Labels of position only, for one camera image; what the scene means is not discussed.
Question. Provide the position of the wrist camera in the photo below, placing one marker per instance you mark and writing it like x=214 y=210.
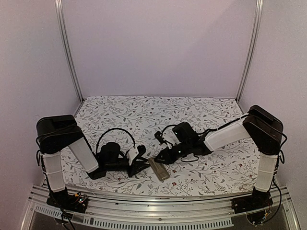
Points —
x=141 y=150
x=159 y=136

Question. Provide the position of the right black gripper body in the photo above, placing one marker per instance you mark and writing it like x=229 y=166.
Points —
x=183 y=149

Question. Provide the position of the floral patterned table mat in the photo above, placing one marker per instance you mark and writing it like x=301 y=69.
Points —
x=230 y=170

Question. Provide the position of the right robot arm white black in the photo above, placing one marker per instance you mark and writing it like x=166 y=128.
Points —
x=263 y=128

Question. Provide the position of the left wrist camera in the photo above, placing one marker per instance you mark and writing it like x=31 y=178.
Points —
x=141 y=150

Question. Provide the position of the white grey remote control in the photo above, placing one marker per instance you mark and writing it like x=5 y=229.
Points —
x=159 y=170

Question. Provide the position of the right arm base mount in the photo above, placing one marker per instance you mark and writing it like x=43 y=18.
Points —
x=254 y=201

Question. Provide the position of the right aluminium frame post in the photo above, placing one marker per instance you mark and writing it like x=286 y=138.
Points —
x=251 y=49

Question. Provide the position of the aluminium front rail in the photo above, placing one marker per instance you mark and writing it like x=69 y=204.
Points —
x=115 y=211

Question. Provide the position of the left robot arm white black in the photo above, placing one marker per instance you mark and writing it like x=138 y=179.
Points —
x=56 y=134

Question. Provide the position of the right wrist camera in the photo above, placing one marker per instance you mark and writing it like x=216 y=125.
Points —
x=159 y=136

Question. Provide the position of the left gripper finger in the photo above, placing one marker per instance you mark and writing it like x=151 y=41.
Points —
x=140 y=158
x=138 y=168

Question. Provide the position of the left aluminium frame post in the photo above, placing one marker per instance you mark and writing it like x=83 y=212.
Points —
x=67 y=49

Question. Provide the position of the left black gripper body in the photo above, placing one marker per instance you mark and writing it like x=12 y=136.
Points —
x=134 y=165

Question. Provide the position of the aluminium frame post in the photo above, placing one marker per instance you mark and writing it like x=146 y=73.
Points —
x=251 y=49
x=67 y=49

